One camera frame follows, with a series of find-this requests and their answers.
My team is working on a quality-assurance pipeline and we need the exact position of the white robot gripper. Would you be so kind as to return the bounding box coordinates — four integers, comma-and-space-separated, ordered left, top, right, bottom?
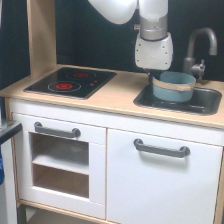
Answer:
135, 34, 173, 84

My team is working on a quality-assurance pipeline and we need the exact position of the light blue pot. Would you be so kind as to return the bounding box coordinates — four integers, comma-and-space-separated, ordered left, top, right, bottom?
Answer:
152, 71, 196, 102

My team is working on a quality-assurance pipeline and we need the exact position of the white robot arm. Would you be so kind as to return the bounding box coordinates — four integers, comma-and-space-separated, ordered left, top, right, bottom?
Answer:
88, 0, 173, 73

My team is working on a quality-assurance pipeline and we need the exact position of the grey metal sink basin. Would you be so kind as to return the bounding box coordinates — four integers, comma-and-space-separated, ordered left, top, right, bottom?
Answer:
134, 85, 222, 115

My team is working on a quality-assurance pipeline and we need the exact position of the grey toy faucet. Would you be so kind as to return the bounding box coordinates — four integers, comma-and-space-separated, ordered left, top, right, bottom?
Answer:
183, 28, 217, 83

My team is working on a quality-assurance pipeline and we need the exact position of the black toy stove top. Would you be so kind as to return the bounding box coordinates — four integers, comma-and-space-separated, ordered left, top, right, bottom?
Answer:
24, 67, 116, 99

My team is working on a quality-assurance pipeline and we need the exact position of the white cabinet door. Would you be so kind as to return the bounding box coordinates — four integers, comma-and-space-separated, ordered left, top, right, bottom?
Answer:
106, 130, 222, 224

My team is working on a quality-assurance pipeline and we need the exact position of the white oven door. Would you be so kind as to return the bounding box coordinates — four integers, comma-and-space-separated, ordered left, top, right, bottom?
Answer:
14, 113, 106, 219

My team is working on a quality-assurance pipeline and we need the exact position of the grey object at left edge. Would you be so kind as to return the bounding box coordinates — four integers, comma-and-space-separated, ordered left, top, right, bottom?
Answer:
0, 120, 22, 145

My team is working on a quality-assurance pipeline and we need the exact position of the grey cabinet door handle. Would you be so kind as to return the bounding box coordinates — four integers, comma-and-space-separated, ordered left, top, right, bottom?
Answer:
133, 139, 190, 158

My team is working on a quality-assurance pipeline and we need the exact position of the grey oven door handle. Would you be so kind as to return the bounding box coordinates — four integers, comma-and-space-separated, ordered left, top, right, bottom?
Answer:
34, 122, 81, 138

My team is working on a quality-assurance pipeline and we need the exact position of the wooden side post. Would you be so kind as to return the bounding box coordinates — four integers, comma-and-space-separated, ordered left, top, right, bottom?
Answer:
27, 0, 57, 77

